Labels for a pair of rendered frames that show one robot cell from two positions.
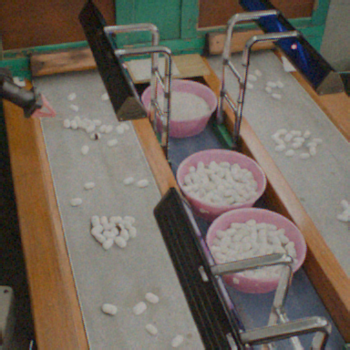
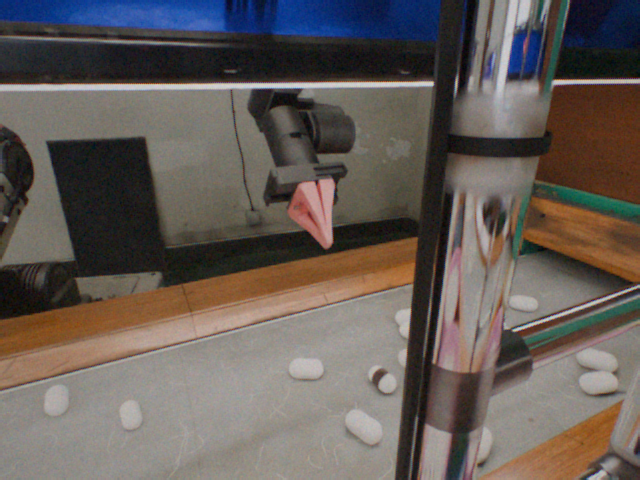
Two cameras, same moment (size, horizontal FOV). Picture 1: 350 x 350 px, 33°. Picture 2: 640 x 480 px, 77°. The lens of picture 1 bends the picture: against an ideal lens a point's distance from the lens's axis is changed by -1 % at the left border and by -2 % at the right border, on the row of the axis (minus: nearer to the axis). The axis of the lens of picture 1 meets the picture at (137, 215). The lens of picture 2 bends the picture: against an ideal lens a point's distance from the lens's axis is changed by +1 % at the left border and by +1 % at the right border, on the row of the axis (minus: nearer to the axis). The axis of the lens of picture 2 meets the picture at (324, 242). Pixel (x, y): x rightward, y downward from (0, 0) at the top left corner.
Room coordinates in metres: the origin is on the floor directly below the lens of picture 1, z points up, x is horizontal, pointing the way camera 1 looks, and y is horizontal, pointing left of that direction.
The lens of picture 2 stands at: (1.48, -0.17, 1.04)
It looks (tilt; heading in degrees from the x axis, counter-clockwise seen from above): 23 degrees down; 78
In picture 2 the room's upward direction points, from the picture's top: straight up
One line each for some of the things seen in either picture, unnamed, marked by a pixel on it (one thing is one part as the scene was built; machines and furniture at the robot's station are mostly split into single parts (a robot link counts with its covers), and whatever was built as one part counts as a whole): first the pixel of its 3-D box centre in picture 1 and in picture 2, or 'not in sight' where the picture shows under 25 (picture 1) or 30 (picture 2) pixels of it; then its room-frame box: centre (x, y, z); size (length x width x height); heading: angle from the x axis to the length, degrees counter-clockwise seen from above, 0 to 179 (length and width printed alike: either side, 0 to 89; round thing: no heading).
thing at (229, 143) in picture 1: (255, 86); not in sight; (1.69, -0.38, 0.90); 0.20 x 0.19 x 0.45; 14
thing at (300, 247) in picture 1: (253, 253); not in sight; (1.11, -0.32, 0.72); 0.27 x 0.27 x 0.10
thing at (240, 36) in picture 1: (243, 39); not in sight; (2.16, -0.41, 0.83); 0.30 x 0.06 x 0.07; 104
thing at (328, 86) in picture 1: (286, 32); not in sight; (1.71, -0.46, 1.08); 0.62 x 0.08 x 0.07; 14
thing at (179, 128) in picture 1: (179, 109); not in sight; (1.81, -0.15, 0.72); 0.27 x 0.27 x 0.10
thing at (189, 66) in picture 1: (162, 68); not in sight; (2.02, -0.09, 0.77); 0.33 x 0.15 x 0.01; 104
